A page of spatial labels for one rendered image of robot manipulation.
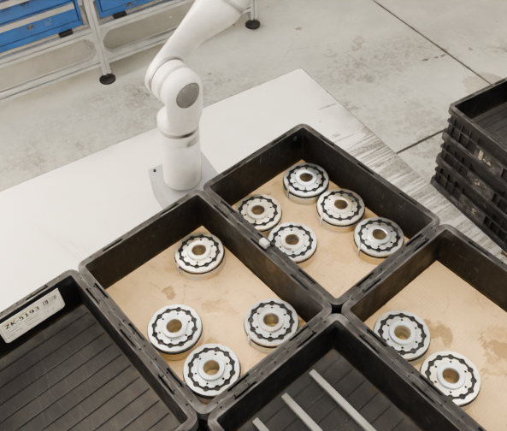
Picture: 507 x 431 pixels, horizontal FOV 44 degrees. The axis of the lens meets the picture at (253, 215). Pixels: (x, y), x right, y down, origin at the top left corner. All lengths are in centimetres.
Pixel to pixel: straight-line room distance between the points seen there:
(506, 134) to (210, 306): 126
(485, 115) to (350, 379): 127
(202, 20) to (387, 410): 81
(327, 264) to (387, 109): 172
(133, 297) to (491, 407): 69
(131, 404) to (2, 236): 65
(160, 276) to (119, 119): 174
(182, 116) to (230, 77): 179
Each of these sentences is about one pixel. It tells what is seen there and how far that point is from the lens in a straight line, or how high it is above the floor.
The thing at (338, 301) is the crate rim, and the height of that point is 93.
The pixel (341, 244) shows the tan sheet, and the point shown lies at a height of 83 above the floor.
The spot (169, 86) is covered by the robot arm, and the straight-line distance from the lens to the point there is 128.
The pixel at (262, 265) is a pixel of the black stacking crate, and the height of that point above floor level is 89.
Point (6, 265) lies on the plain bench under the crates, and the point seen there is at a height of 70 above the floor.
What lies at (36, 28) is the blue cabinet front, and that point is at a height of 38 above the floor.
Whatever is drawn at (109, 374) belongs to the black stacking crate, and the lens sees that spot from 121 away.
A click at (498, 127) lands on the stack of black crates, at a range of 219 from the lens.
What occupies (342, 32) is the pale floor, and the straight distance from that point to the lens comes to 341.
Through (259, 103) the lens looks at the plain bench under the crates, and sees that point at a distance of 185.
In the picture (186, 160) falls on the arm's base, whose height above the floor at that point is 89.
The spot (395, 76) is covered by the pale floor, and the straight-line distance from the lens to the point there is 314.
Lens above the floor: 188
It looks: 50 degrees down
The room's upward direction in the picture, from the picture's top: 3 degrees counter-clockwise
